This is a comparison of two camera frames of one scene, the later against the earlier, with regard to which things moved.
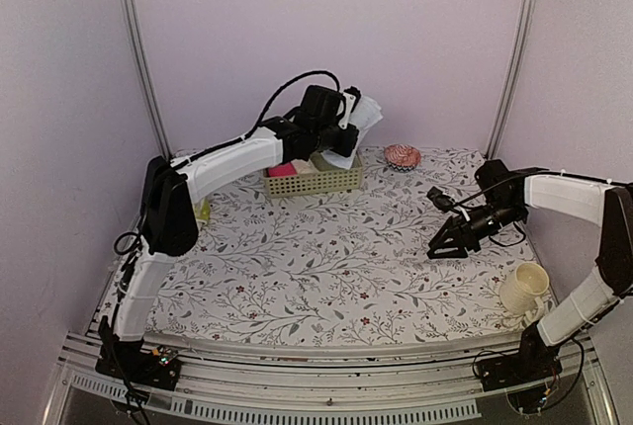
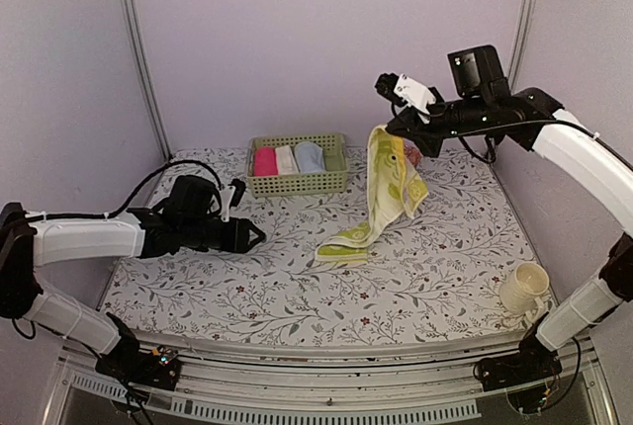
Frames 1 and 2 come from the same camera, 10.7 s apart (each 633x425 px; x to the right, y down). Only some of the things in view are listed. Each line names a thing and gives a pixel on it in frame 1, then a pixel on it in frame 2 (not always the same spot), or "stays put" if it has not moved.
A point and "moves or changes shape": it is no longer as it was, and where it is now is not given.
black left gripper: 346,147 to 238,241
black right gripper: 463,236 to 407,125
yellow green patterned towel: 203,210 moves or changes shape
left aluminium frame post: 137,38 stays put
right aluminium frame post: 518,49 stays put
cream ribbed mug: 520,294 stays put
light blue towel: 367,114 to 310,157
